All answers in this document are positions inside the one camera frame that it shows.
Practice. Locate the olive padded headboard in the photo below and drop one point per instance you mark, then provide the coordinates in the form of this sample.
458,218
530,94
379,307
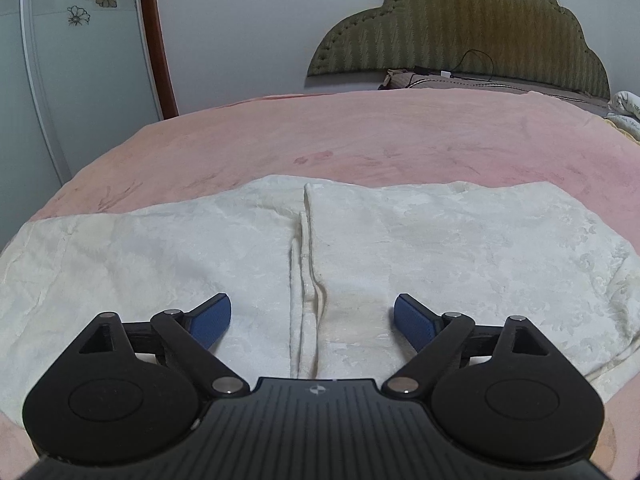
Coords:
475,20

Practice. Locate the white patterned quilt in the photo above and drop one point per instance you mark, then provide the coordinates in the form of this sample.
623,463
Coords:
627,112

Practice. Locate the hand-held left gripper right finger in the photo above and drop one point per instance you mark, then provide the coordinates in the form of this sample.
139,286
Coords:
415,320

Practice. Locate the pink bed blanket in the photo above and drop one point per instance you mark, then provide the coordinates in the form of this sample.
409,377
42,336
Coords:
350,130

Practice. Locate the white pants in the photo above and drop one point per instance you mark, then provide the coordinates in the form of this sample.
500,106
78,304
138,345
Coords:
450,260

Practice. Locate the brown pillow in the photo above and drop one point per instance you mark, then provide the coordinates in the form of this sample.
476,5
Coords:
500,85

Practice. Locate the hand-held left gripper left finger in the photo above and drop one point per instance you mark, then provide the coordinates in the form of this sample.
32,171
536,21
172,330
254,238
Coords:
212,322

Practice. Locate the brown wooden door frame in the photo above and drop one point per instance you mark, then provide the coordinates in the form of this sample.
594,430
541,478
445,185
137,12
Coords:
157,45

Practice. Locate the white wardrobe with flower decals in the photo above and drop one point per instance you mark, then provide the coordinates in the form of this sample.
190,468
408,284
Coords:
75,100

